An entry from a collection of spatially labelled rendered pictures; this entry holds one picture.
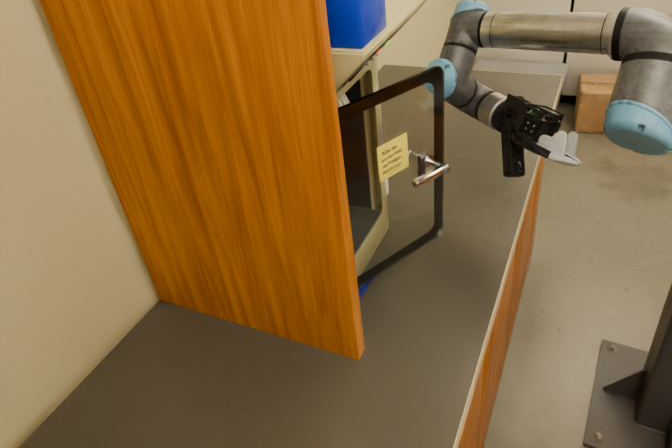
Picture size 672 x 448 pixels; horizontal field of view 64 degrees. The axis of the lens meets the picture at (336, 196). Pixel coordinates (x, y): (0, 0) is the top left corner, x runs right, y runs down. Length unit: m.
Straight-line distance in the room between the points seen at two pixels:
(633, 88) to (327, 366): 0.73
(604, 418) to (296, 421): 1.40
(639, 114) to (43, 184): 1.02
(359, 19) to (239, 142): 0.26
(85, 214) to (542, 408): 1.66
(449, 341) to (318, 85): 0.58
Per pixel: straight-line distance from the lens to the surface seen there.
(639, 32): 1.10
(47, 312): 1.15
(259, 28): 0.75
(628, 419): 2.22
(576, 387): 2.27
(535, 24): 1.18
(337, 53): 0.80
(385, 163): 1.02
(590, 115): 3.78
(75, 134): 1.10
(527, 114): 1.18
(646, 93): 1.05
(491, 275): 1.23
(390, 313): 1.14
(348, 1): 0.78
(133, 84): 0.94
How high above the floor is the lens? 1.77
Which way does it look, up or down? 34 degrees down
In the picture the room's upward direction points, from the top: 7 degrees counter-clockwise
